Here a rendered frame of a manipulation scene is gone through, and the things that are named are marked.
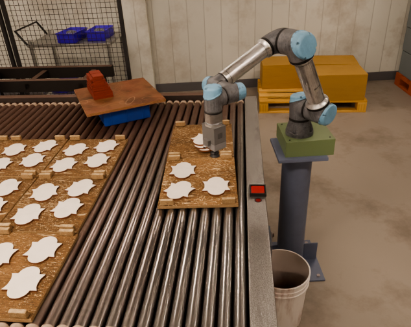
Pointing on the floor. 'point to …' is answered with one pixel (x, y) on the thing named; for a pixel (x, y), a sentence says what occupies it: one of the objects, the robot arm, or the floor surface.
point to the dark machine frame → (34, 84)
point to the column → (296, 207)
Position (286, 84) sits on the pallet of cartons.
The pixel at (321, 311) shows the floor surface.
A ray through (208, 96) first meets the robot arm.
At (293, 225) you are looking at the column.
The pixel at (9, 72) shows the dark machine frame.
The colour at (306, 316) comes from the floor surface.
